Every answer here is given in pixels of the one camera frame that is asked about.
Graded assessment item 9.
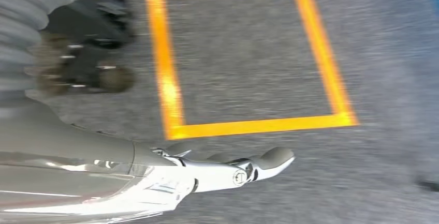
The yellow floor tape square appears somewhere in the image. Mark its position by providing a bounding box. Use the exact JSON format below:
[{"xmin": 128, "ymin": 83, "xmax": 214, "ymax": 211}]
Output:
[{"xmin": 144, "ymin": 0, "xmax": 360, "ymax": 141}]

